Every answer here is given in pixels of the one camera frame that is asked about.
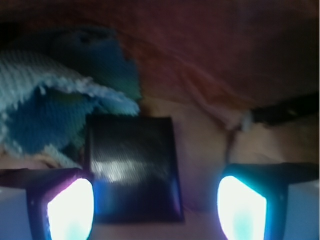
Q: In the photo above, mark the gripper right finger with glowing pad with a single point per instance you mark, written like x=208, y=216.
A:
x=270, y=201

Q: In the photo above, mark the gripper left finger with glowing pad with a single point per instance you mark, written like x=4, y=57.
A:
x=46, y=204

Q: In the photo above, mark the teal knitted cloth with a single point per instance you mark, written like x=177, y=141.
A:
x=51, y=80

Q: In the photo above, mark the black box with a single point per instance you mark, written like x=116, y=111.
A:
x=134, y=166

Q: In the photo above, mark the crumpled brown paper bag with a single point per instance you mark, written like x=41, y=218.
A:
x=204, y=63

